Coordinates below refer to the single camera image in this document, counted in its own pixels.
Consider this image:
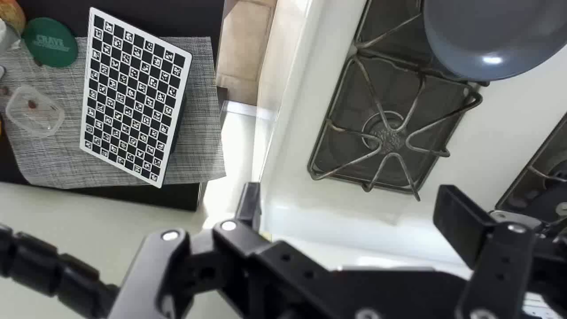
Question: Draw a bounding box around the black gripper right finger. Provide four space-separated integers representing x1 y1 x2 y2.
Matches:
433 184 567 319

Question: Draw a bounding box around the green round lid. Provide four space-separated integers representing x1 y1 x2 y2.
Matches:
22 16 80 69

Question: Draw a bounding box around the empty square burner grate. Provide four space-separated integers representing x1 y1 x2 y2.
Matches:
307 49 484 202

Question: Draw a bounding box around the clear plastic container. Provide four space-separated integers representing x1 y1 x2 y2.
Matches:
4 83 68 140

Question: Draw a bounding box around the white gas stove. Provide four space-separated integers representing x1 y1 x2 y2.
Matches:
254 0 567 280

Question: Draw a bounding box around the black corrugated cable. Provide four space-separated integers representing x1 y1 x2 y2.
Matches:
0 221 121 319

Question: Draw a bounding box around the grey frying pan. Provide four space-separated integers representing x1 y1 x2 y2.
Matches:
421 0 567 85

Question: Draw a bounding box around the black white calibration checkerboard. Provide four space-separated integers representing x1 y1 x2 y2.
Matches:
79 5 196 189

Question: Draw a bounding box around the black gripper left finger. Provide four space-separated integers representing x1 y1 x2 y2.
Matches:
109 181 274 319

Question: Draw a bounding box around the orange object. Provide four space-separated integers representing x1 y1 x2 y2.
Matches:
0 0 29 32

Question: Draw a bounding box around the black side table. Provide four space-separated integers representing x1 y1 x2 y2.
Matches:
0 34 229 191
0 0 228 213

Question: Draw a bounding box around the burner grate under pan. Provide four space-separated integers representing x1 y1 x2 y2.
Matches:
353 0 442 67

